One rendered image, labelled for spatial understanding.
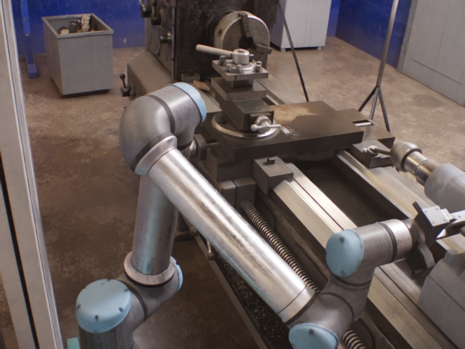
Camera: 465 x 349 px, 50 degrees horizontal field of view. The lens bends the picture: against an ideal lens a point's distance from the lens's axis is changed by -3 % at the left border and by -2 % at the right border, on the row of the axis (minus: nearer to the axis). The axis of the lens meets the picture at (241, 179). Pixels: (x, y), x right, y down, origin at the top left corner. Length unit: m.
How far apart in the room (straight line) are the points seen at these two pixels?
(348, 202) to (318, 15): 4.45
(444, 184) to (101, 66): 3.61
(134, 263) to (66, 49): 3.18
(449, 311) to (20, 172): 1.02
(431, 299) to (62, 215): 2.25
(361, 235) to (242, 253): 0.24
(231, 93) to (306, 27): 4.35
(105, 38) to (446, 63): 3.29
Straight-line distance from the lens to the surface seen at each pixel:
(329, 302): 1.08
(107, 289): 1.48
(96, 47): 4.54
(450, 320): 1.37
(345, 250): 1.05
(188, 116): 1.18
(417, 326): 1.37
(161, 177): 1.06
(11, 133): 0.72
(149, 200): 1.31
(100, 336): 1.46
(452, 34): 5.51
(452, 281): 1.35
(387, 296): 1.43
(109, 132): 4.04
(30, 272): 0.85
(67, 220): 3.08
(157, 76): 2.76
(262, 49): 2.48
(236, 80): 1.91
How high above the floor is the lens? 1.77
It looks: 31 degrees down
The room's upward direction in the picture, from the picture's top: 5 degrees clockwise
